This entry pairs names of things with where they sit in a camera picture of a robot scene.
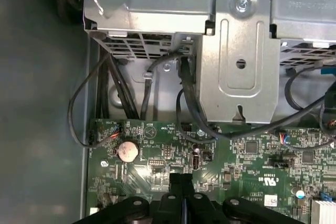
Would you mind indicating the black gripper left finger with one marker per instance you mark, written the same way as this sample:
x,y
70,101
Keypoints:
x,y
175,184

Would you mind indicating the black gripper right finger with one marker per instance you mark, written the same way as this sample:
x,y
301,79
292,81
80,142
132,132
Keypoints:
x,y
187,184

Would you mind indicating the metal internal USB port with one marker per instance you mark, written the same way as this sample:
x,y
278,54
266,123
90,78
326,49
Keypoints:
x,y
195,162

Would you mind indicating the silver motherboard screw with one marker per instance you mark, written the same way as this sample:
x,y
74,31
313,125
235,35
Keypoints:
x,y
104,163
201,132

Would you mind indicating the green motherboard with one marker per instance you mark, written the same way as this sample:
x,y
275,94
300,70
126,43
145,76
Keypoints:
x,y
236,161

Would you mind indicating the silver coin battery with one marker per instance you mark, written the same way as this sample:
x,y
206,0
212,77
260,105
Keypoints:
x,y
127,151

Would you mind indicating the white board sticker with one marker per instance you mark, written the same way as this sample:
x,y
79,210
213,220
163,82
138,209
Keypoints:
x,y
271,200

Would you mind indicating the blue-topped capacitor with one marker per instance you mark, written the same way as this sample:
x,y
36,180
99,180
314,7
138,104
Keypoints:
x,y
299,193

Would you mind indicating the silver finned heat sink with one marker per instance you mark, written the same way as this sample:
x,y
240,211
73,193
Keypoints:
x,y
324,212

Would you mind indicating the grey metal drive cage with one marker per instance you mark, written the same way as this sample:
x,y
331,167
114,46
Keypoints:
x,y
236,51

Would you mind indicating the black grey PC case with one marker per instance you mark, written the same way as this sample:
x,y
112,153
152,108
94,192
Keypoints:
x,y
39,103

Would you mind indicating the silver cage screw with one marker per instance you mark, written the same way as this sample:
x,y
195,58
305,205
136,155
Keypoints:
x,y
241,5

